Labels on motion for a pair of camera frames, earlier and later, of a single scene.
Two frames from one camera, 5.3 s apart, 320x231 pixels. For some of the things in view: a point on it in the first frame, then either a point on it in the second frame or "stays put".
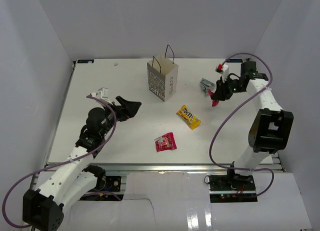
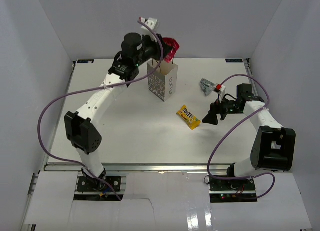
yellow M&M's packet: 192,121 stays put
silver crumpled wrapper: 206,85 stays put
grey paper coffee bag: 162,76 stays put
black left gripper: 132,107 to 147,39
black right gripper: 221,93 to 216,108
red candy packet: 165,142 to 175,45
